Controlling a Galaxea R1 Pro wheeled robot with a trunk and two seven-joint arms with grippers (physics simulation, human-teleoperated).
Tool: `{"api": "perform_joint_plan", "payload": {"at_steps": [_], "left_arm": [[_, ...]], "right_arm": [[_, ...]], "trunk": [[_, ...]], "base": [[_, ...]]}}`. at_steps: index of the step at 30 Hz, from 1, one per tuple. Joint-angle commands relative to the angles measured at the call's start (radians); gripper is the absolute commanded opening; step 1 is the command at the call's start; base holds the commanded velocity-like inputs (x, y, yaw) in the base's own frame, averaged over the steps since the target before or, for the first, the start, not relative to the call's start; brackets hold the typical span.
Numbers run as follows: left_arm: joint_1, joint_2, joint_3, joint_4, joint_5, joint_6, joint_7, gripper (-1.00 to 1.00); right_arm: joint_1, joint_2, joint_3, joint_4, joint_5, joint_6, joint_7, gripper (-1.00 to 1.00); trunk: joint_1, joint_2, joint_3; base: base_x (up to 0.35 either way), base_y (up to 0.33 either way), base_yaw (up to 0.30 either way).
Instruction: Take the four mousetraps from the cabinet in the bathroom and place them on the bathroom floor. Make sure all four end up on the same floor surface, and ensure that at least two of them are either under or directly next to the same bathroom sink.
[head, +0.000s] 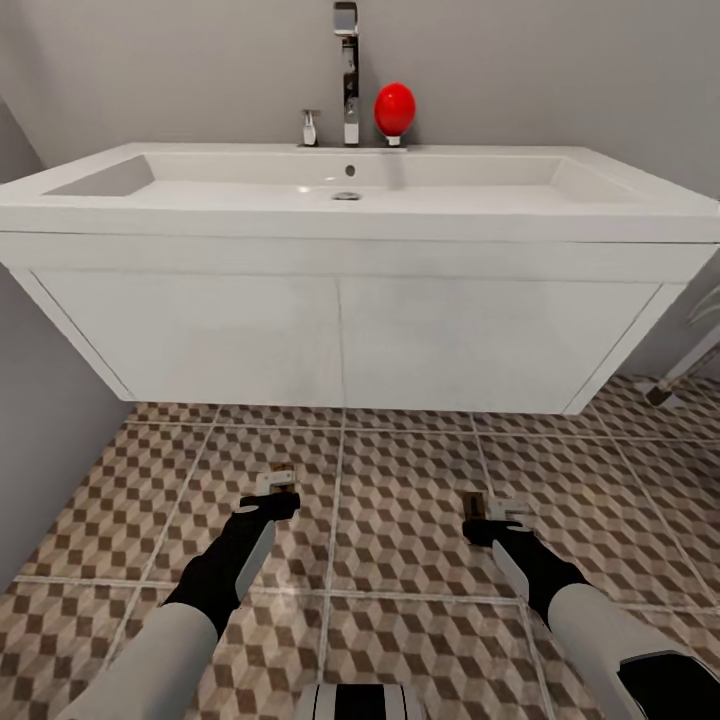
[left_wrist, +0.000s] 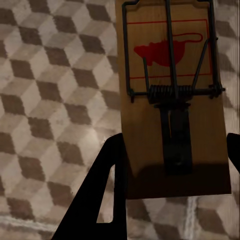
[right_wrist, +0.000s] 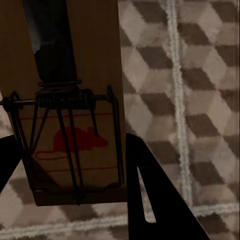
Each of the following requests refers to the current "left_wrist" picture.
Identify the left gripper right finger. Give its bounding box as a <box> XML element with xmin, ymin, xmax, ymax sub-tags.
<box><xmin>226</xmin><ymin>133</ymin><xmax>240</xmax><ymax>173</ymax></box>

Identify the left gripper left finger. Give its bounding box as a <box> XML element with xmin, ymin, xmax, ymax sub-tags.
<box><xmin>52</xmin><ymin>133</ymin><xmax>127</xmax><ymax>240</ymax></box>

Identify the mousetrap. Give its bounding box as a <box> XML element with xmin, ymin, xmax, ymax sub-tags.
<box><xmin>114</xmin><ymin>0</ymin><xmax>232</xmax><ymax>200</ymax></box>

